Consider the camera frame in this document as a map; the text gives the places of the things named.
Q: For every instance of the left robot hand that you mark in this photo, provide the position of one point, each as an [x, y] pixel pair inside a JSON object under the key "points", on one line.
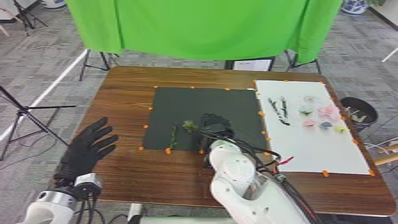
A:
{"points": [[85, 151]]}

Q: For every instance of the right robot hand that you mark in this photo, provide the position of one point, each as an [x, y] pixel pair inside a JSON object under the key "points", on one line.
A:
{"points": [[213, 121]]}

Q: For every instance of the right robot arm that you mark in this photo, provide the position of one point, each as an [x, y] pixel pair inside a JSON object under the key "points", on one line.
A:
{"points": [[242, 180]]}

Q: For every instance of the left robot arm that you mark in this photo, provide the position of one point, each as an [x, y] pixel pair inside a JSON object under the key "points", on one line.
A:
{"points": [[55, 203]]}

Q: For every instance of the green sprig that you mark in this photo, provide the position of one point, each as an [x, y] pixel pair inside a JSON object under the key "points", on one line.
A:
{"points": [[284, 106], [188, 126], [172, 136], [275, 108]]}

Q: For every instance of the dark mat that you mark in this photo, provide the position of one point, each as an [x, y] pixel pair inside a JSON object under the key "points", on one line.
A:
{"points": [[195, 106]]}

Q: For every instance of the black tripod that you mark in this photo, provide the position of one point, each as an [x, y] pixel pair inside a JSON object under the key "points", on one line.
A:
{"points": [[23, 113]]}

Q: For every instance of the pale green flower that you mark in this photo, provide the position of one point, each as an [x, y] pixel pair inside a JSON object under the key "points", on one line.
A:
{"points": [[306, 111]]}

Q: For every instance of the small pink flower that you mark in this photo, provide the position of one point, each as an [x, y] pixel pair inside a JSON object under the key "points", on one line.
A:
{"points": [[309, 123]]}

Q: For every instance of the white flower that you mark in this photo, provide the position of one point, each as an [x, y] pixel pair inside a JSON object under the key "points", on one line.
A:
{"points": [[309, 99]]}

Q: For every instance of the black framed sign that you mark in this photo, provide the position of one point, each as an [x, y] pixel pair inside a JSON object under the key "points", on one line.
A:
{"points": [[251, 64]]}

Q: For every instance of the white sheet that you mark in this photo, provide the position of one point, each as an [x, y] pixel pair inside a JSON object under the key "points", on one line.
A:
{"points": [[313, 150]]}

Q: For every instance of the large pink flower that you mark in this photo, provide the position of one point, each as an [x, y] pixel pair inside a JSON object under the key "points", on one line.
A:
{"points": [[327, 112]]}

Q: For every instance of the yellow flower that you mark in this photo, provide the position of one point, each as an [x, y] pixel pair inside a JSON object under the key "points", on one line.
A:
{"points": [[339, 129]]}

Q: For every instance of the black bin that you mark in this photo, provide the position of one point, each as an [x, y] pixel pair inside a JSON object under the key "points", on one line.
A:
{"points": [[357, 115]]}

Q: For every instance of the blue and white vase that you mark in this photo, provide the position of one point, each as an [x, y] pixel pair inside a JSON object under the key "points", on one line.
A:
{"points": [[354, 6]]}

